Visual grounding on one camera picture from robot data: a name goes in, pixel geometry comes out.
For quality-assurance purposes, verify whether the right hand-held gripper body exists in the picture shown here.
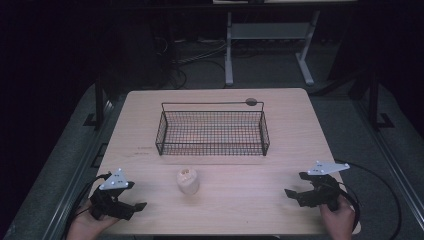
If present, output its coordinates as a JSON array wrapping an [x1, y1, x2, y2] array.
[[297, 160, 351, 212]]

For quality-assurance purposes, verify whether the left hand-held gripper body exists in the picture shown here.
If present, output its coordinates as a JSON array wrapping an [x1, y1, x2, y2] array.
[[88, 167, 136, 221]]

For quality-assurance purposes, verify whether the beige cylindrical cup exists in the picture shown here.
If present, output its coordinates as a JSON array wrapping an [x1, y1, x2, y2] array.
[[176, 167, 201, 196]]

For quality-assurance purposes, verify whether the black wire basket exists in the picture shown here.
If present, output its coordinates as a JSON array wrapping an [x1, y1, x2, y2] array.
[[154, 100, 271, 157]]

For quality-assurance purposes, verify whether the person's right hand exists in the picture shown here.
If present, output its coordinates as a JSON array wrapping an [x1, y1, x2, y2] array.
[[318, 195, 357, 240]]

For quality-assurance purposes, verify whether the person's left hand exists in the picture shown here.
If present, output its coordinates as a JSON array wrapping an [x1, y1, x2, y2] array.
[[65, 199, 118, 240]]

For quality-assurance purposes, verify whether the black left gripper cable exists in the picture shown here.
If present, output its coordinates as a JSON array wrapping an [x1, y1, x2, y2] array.
[[62, 172, 113, 236]]

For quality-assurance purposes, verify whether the thick black right gripper cable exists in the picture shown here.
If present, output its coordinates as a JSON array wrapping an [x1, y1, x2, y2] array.
[[337, 181, 362, 232]]

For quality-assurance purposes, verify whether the aluminium frame rail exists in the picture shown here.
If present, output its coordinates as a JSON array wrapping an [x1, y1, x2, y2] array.
[[41, 96, 129, 240], [351, 96, 424, 231]]

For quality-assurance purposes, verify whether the thin black right gripper cable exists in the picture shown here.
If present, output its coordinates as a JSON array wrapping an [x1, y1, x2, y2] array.
[[334, 159, 403, 240]]

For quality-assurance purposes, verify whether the black metal post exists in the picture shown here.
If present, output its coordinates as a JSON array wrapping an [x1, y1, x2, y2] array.
[[83, 78, 107, 131], [367, 70, 395, 131]]

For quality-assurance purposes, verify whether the bundle of floor cables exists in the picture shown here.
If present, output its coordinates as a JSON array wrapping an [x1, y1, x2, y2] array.
[[154, 35, 231, 90]]

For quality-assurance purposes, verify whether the white metal desk frame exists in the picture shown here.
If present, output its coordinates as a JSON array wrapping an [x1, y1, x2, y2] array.
[[212, 0, 358, 87]]

